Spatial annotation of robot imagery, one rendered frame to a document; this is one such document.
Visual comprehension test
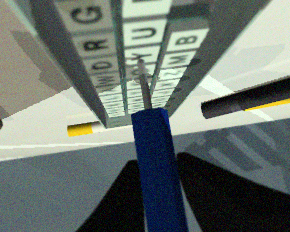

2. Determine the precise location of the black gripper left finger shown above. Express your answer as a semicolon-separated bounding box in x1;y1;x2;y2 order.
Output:
76;160;145;232

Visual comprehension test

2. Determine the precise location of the dark grey cylinder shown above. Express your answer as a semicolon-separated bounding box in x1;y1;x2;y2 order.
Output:
201;77;290;119

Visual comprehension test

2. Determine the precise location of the blue stylus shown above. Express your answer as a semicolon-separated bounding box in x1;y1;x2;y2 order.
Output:
131;73;189;232

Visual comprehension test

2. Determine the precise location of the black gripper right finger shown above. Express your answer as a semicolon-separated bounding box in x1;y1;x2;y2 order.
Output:
176;152;290;232

